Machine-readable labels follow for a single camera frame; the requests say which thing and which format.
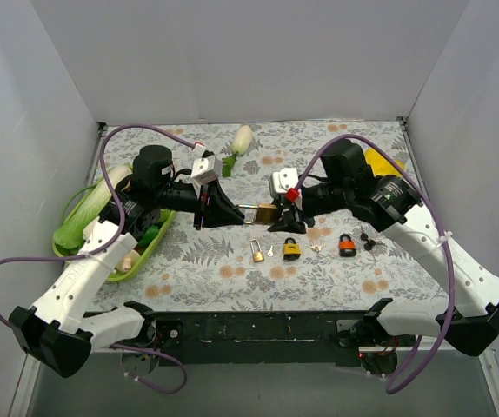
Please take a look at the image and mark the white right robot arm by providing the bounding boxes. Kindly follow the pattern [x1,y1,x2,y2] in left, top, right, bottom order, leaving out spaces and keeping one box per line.
[269,135,499,356]

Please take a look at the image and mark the toy mushroom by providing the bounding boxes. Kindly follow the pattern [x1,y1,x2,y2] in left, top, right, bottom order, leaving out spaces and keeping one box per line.
[116,250,141,274]

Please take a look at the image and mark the large brass padlock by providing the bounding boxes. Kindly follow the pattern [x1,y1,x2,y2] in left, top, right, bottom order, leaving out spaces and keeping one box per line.
[237,203,281,225]

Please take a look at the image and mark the orange padlock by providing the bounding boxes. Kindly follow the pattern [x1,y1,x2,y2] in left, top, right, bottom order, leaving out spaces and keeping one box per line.
[338,234,357,257]

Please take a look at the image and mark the floral table mat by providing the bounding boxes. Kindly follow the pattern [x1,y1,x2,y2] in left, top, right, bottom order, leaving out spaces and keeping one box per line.
[90,120,446,311]

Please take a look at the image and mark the yellow padlock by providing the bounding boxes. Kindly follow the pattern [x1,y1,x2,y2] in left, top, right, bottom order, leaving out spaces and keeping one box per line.
[283,237,302,261]

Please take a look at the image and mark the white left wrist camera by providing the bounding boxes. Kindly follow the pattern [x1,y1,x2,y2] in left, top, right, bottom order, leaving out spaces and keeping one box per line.
[190,151,223,197]

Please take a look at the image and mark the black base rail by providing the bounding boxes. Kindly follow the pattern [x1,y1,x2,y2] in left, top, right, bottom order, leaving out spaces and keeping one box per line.
[123,310,415,366]

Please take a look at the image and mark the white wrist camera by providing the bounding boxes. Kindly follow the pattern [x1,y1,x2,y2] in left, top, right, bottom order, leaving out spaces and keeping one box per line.
[190,151,223,197]
[269,168,303,209]

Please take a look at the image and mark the green bok choy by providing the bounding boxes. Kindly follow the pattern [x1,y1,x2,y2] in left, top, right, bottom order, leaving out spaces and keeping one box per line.
[137,224,160,248]

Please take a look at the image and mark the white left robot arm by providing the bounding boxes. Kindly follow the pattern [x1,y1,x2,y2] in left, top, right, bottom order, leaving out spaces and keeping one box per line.
[9,145,244,378]

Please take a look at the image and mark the silver keys of yellow padlock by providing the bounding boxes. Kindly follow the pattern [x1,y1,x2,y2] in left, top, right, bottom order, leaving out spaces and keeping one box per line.
[309,244,323,253]

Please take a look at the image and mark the green napa cabbage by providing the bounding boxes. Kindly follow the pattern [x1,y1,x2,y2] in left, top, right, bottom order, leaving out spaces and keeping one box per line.
[52,177,111,256]

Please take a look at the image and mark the yellow napa cabbage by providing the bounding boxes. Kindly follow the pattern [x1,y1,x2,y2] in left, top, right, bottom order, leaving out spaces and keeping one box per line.
[364,149,402,177]

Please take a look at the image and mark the small brass padlock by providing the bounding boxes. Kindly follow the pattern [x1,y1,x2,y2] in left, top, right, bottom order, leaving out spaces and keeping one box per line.
[250,239,265,263]

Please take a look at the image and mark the green plastic basket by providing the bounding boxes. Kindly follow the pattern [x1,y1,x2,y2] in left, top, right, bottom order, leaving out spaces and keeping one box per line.
[61,183,176,282]

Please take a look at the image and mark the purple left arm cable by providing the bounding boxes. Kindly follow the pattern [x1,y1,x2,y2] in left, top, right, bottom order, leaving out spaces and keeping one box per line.
[0,124,207,395]

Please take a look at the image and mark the black keys of orange padlock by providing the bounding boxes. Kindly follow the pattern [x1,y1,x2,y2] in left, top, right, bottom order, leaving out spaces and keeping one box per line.
[360,232,383,251]

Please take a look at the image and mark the white radish with leaves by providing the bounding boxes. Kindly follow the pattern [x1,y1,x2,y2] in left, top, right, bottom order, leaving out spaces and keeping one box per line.
[222,125,253,178]

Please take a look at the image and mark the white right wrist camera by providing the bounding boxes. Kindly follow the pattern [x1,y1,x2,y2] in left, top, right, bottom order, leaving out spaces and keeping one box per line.
[269,168,303,209]

